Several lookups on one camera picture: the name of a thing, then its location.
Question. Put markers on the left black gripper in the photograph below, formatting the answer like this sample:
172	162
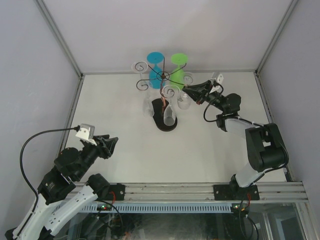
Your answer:
106	150

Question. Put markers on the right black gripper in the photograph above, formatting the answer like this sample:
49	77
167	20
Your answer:
199	95

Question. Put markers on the green plastic wine glass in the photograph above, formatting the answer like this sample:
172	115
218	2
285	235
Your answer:
176	78

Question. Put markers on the copper wire wine glass rack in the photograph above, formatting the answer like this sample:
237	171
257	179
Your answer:
158	101

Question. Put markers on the blue plastic wine glass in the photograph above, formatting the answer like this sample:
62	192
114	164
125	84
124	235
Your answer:
155	79

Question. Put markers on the clear champagne flute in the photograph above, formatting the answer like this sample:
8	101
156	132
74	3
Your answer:
139	67

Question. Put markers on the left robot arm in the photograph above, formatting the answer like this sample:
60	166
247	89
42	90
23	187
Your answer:
49	212

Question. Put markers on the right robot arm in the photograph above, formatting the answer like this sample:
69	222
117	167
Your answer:
266	151

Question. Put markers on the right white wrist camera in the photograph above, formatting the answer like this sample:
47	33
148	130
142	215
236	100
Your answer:
216	80

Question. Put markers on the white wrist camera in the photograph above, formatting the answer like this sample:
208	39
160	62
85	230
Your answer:
216	80
86	133

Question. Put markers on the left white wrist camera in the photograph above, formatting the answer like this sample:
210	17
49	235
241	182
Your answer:
86	133

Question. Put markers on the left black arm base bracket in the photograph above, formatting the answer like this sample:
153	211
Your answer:
116	192

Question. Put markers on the grey slotted cable duct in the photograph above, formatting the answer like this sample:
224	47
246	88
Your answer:
158	208

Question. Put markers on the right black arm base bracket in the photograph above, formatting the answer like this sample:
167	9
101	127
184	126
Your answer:
224	192

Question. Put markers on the aluminium front rail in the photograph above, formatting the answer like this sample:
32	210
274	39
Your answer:
269	192

